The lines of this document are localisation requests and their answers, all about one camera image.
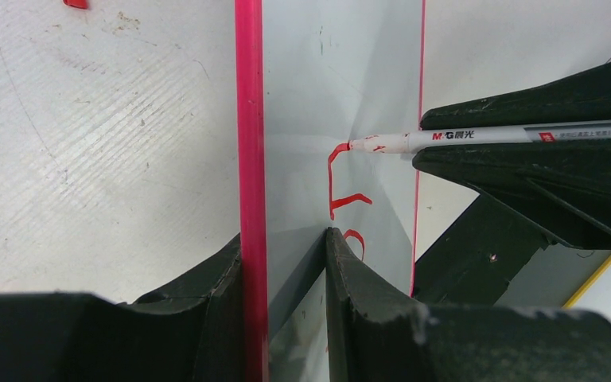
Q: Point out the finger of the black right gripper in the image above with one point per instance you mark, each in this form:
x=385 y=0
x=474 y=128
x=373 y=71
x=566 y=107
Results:
x=582 y=97
x=562 y=188

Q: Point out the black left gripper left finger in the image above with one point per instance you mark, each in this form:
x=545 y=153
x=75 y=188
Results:
x=190 y=329

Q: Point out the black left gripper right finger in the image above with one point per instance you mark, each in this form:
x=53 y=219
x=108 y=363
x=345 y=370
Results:
x=377 y=333

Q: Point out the red whiteboard marker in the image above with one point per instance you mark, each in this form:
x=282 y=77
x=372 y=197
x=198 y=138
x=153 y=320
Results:
x=412 y=143

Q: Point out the pink framed whiteboard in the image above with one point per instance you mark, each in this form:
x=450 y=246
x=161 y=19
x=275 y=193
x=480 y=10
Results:
x=311 y=75

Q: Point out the red marker cap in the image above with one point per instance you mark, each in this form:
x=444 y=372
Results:
x=77 y=4

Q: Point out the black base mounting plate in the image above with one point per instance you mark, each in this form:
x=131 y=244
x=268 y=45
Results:
x=475 y=259

